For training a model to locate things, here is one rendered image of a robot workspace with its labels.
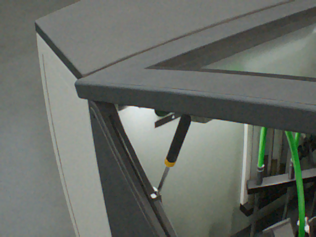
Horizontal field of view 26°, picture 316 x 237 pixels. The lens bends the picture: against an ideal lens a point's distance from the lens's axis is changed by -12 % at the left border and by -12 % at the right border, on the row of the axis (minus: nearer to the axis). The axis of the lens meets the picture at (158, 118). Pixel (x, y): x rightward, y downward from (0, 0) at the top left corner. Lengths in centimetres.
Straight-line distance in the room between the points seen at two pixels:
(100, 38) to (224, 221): 64
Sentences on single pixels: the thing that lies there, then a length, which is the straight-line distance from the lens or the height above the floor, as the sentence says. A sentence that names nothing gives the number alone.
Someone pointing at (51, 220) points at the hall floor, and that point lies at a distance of 323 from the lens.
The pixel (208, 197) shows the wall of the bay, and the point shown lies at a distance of 182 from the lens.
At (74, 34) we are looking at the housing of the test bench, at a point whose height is 150.
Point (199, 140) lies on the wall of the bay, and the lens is 167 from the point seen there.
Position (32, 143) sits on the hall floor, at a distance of 362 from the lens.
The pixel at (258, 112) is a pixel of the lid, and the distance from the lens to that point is 88.
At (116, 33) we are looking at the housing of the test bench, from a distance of 156.
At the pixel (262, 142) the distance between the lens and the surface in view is 167.
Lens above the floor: 236
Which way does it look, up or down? 40 degrees down
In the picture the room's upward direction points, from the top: 4 degrees counter-clockwise
